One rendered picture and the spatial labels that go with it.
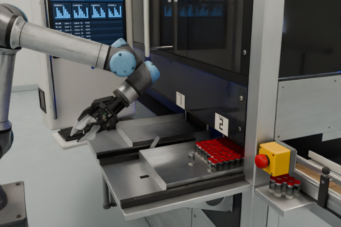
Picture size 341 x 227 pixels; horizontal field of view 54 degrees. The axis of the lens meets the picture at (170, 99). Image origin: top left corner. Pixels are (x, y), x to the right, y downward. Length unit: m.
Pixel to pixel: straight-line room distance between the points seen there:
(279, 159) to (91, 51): 0.61
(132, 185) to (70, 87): 0.85
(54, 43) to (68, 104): 0.82
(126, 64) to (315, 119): 0.61
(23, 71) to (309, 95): 5.69
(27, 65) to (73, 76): 4.62
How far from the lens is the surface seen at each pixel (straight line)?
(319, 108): 1.16
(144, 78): 1.14
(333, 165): 1.11
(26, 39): 1.04
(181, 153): 1.28
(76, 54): 1.01
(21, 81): 6.44
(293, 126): 1.10
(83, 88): 1.82
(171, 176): 1.12
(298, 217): 1.29
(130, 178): 1.12
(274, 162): 0.97
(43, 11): 1.66
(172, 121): 1.62
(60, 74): 1.77
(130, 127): 1.55
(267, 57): 0.97
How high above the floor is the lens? 1.41
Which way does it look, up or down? 15 degrees down
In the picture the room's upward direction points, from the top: straight up
